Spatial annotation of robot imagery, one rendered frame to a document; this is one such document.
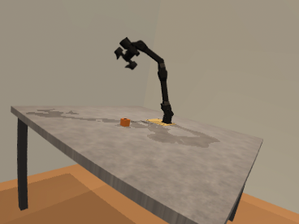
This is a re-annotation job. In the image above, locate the orange block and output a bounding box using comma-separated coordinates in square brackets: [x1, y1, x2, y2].
[120, 118, 130, 127]

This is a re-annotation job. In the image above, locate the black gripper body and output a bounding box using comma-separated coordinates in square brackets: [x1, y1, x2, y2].
[115, 47, 137, 70]

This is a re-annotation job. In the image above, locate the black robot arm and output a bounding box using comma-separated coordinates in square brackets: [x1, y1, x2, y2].
[120, 37, 174, 124]

